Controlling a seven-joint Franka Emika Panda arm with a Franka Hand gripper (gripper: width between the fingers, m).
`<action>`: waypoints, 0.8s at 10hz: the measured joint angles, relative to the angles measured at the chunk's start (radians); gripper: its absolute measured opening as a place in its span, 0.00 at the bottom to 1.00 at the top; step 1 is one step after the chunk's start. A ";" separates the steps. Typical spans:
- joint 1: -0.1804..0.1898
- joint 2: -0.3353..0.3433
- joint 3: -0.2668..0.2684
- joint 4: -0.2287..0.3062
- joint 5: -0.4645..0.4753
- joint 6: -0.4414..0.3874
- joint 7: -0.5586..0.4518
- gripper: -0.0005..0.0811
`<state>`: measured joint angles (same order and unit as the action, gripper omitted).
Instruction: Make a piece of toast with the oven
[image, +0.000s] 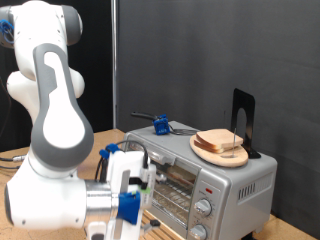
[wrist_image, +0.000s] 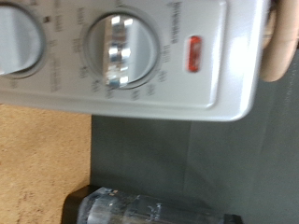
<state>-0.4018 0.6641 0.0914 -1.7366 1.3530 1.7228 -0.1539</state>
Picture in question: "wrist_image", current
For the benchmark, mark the silver toaster oven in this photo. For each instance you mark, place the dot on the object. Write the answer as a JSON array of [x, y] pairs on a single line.
[[202, 93]]

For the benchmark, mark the silver oven knob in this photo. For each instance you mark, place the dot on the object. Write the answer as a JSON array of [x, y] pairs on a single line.
[[18, 40], [121, 51]]

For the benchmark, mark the red oven indicator light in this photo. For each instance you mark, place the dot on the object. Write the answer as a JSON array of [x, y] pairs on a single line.
[[194, 53]]

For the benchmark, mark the round wooden board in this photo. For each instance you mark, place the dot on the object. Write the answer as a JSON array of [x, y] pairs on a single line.
[[280, 46]]

